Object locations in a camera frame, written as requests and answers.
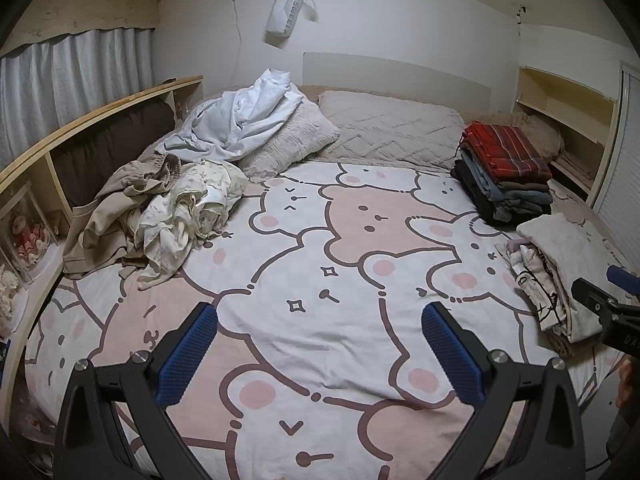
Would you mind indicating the white hanging bag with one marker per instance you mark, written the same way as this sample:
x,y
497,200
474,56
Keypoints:
x,y
287,12

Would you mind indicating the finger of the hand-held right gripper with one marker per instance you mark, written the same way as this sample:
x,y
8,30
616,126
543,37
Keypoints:
x,y
595,297
622,276

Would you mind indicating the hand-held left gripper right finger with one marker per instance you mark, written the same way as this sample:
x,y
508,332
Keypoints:
x,y
450,355

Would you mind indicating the fluffy beige pillow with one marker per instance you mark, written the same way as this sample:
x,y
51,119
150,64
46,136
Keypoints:
x,y
295,135

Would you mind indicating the yellow wall niche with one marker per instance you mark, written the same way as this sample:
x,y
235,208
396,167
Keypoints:
x,y
565,100

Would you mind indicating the white printed folded garment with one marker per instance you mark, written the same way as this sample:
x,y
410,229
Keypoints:
x,y
532,280

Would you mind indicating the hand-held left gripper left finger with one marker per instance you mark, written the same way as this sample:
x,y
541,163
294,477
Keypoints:
x,y
187,355

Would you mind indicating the white headboard panel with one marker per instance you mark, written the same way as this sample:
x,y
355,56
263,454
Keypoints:
x,y
400,72

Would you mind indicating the quilted beige pillow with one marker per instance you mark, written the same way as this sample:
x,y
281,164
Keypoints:
x,y
390,125

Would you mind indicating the bear print bedsheet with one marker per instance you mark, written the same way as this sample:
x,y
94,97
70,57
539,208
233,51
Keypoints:
x,y
310,240

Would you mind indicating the white door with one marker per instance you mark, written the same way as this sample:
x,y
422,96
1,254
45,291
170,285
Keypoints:
x,y
620,150

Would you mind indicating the white fluffy ornament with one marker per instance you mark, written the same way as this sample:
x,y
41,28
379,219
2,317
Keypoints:
x,y
9,295

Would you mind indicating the white crumpled cloth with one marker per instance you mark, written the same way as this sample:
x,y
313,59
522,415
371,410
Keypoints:
x,y
235,120

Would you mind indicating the wooden bedside shelf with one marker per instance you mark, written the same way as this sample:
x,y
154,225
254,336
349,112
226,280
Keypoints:
x,y
30,170

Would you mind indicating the white curtain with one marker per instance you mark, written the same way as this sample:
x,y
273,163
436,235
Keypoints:
x,y
75,80

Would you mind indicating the clear box with red toy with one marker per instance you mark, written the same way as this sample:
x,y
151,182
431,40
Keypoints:
x,y
25,240

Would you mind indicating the beige curtain valance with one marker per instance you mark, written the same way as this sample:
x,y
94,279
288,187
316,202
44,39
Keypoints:
x,y
80,10

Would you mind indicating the cream floral garment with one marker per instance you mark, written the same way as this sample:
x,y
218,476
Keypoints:
x,y
175,220

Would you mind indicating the stack of dark folded clothes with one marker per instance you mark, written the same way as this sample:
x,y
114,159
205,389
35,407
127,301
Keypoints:
x,y
500,200

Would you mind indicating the person's right hand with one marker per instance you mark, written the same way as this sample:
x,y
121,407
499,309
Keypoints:
x,y
630,385

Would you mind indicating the cream folded garment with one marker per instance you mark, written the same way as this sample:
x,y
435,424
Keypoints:
x,y
575,255

